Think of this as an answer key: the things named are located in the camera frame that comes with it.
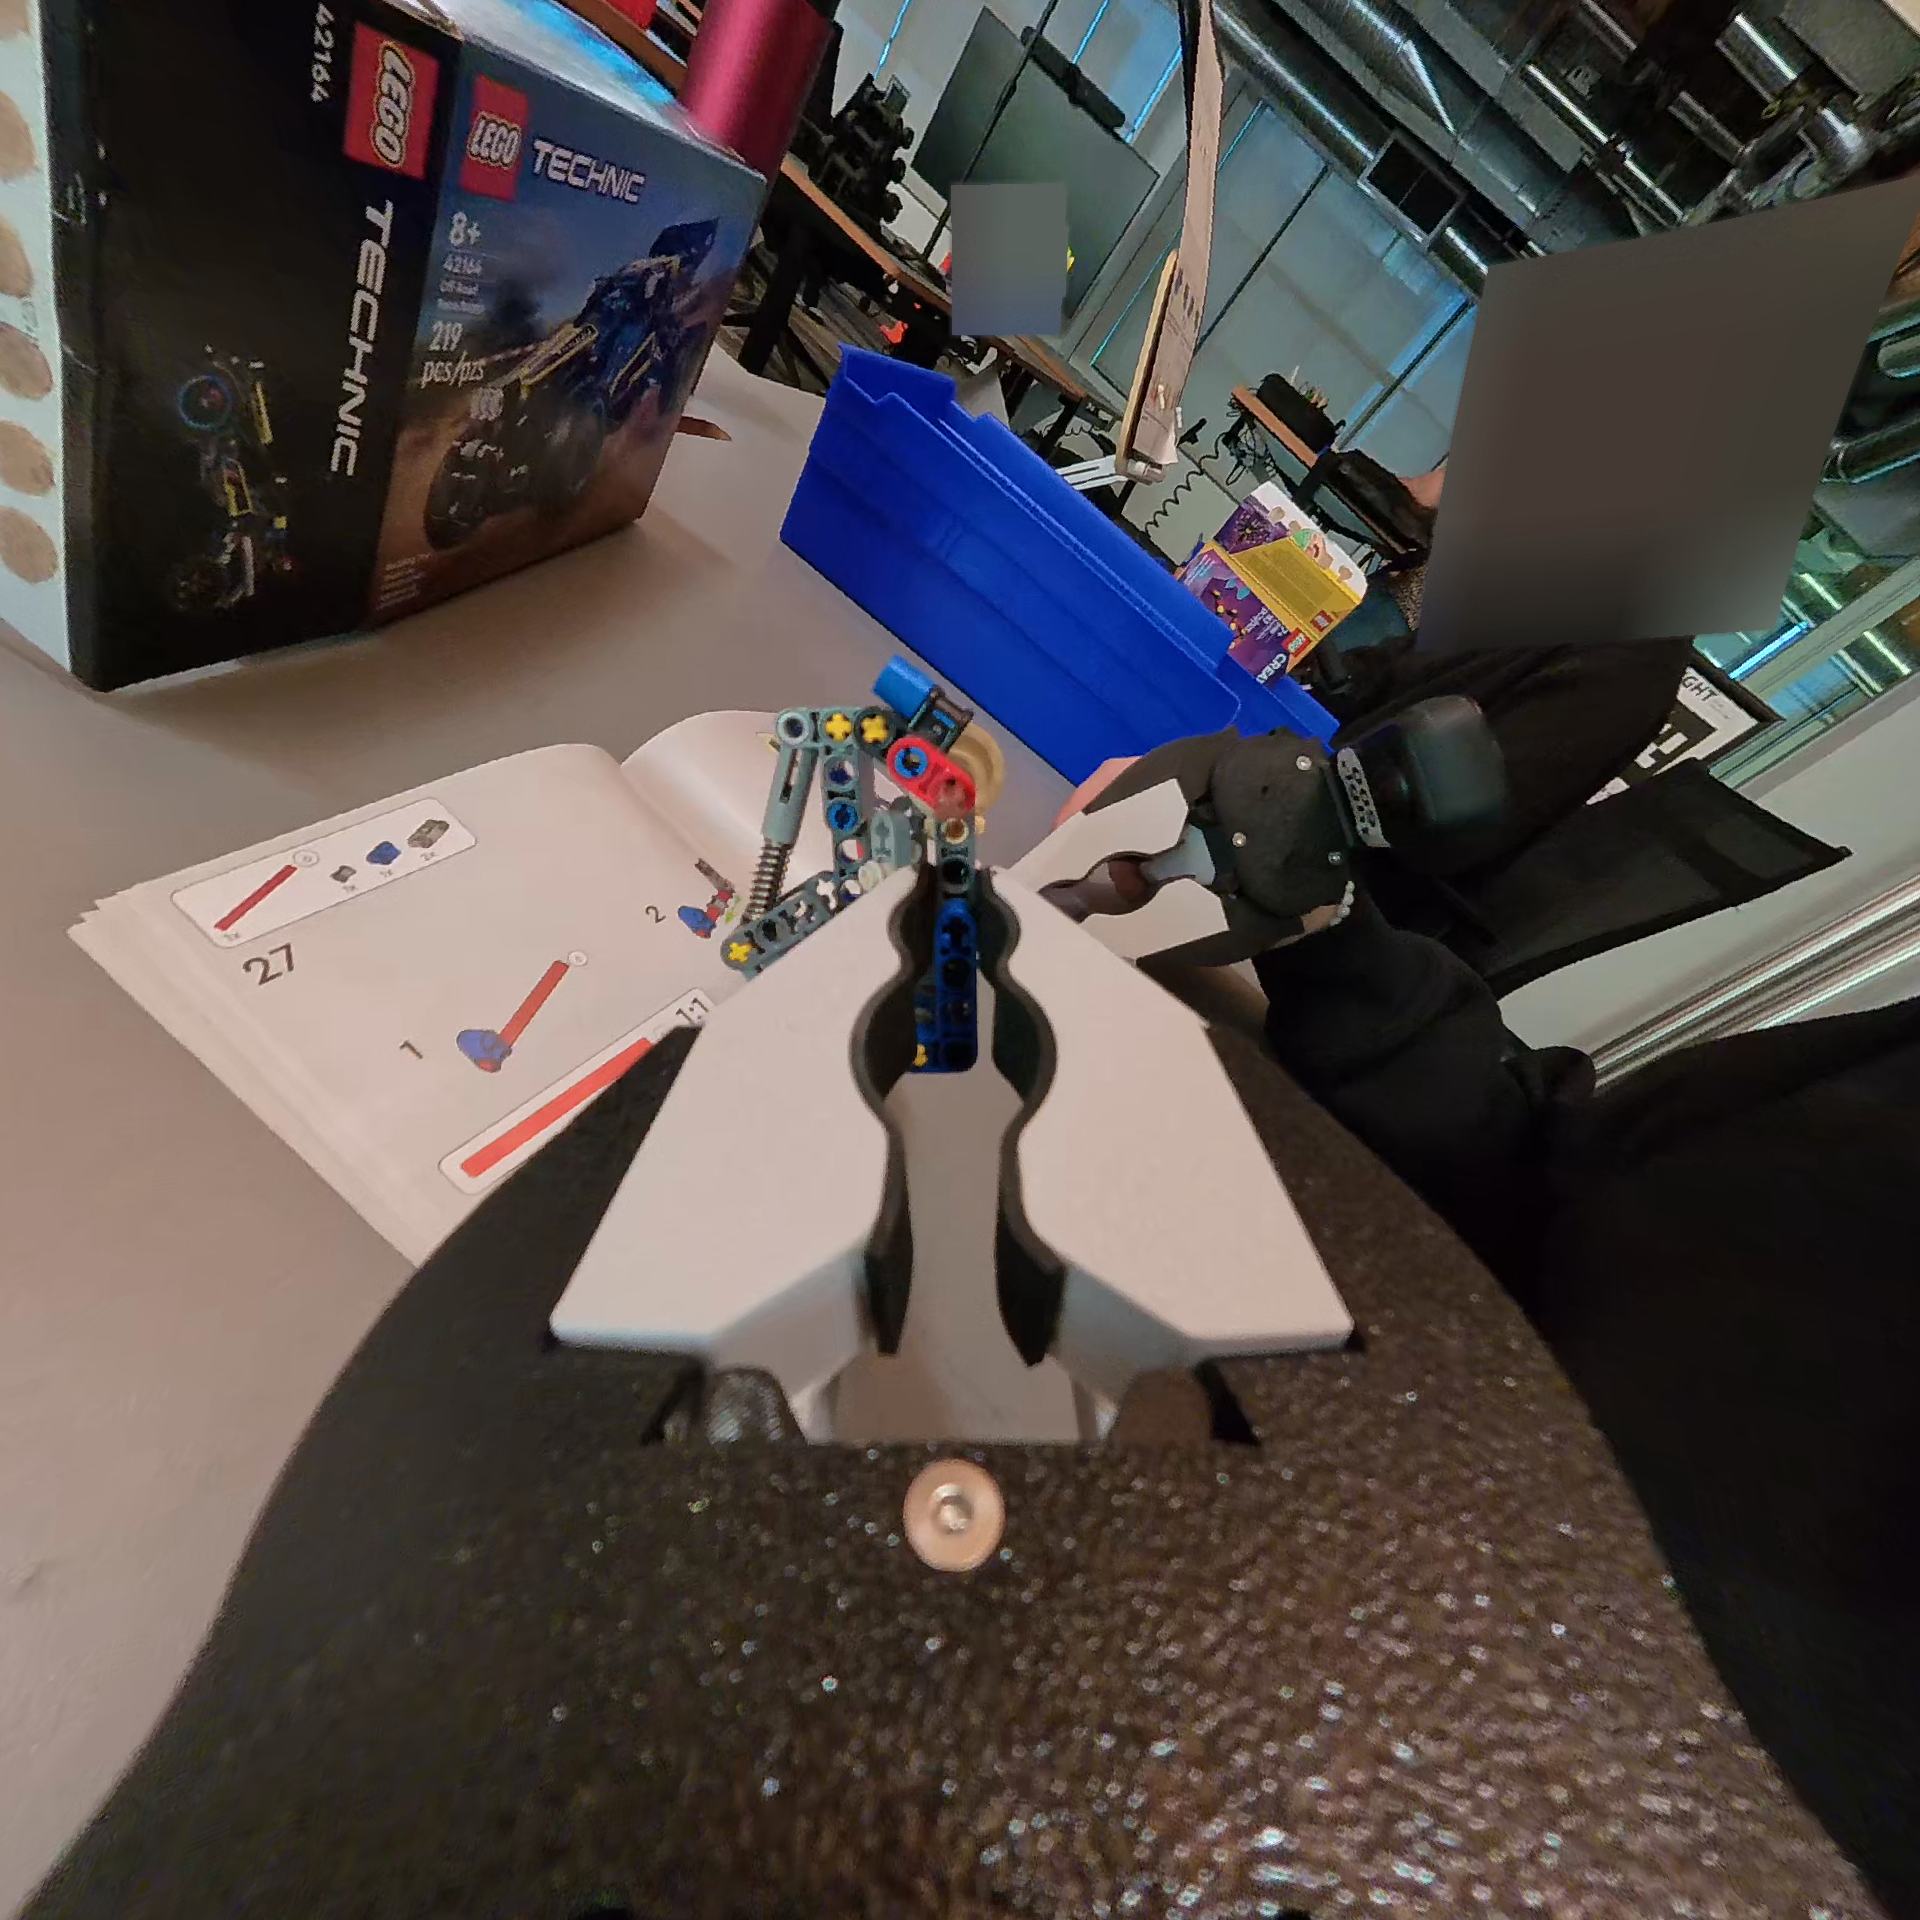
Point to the silver metal rail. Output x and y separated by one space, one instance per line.
1772 991

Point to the black computer monitor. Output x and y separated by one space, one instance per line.
1088 153

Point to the wooden desk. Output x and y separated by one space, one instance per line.
858 228

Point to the black lego set box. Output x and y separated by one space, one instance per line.
452 302

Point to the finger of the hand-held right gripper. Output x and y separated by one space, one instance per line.
1155 932
1149 821

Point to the hanging tan board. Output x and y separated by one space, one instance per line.
1159 378

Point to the magenta cylinder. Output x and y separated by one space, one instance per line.
748 75

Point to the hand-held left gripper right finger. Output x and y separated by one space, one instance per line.
1169 1187

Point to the person's black clothing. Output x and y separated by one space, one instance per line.
1725 1274

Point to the lego instruction booklet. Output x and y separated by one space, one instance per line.
377 932

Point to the blue plastic bin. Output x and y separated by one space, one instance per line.
1021 568

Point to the multicoloured lego assembly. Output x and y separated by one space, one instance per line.
951 974

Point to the purple yellow toy box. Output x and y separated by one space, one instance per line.
1291 600

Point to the white panel with tan dots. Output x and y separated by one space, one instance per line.
45 228

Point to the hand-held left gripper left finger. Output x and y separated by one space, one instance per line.
721 1187

